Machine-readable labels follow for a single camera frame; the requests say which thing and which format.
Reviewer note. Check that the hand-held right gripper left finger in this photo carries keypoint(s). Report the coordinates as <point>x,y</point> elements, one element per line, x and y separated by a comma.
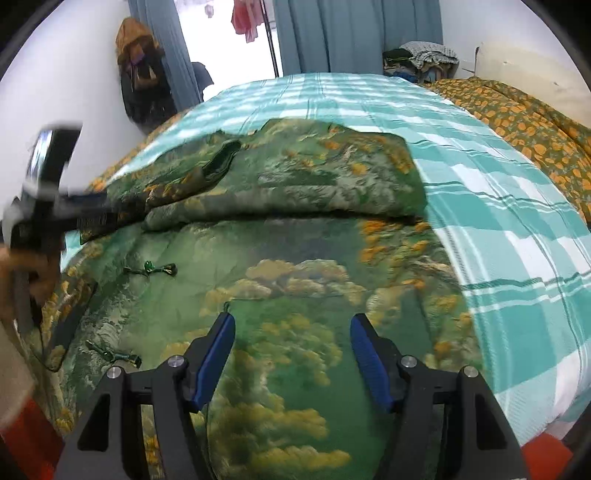
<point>214,360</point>

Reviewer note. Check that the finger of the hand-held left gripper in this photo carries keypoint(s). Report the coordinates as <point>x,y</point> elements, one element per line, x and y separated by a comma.
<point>90,212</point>

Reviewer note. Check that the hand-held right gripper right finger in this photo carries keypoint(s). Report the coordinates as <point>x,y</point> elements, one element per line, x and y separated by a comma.
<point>369,364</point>

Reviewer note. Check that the green landscape printed garment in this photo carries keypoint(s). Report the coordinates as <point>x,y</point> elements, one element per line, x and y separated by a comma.
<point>295,277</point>

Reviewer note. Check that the person's left forearm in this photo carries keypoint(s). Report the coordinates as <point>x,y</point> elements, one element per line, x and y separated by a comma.
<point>14,369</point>

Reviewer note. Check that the pink hanging clothes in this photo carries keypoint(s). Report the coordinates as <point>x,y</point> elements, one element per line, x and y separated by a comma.
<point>244,21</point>

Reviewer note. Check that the pile of folded clothes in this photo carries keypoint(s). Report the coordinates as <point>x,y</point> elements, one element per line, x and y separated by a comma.
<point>420,60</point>

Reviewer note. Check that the person's left hand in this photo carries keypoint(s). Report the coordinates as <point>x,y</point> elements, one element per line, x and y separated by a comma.
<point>42,277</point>

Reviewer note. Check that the orange floral bed sheet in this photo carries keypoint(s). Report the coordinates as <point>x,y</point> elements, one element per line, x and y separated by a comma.
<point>164,127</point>

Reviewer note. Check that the dark garment by door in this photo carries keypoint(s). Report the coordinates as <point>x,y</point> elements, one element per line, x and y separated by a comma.
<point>203,78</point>

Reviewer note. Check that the blue narrow curtain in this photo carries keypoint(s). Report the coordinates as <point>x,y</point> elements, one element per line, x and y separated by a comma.
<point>178,55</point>

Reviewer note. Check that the teal plaid blanket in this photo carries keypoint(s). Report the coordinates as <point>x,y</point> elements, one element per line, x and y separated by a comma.
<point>498,230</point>

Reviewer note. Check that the orange cloth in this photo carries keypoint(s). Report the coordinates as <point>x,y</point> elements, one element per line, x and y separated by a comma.
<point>27,443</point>

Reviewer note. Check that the orange floral duvet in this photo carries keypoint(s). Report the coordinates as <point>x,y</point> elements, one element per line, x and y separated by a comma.
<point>531,129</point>

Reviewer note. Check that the blue wide curtain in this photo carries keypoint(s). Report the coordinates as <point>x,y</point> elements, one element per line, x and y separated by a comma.
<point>351,32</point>

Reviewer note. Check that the cream headboard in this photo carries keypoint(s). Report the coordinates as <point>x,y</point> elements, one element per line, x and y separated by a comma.
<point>531,74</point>

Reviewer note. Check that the clothes hanging on wall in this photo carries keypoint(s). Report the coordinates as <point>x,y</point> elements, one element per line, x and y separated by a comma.
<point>141,78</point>

